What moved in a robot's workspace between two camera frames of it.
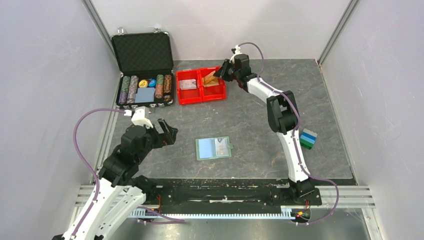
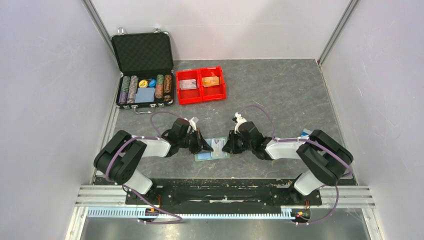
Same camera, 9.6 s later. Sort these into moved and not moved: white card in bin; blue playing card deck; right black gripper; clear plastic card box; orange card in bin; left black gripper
Moved: left black gripper; right black gripper
Not moved: white card in bin; orange card in bin; clear plastic card box; blue playing card deck
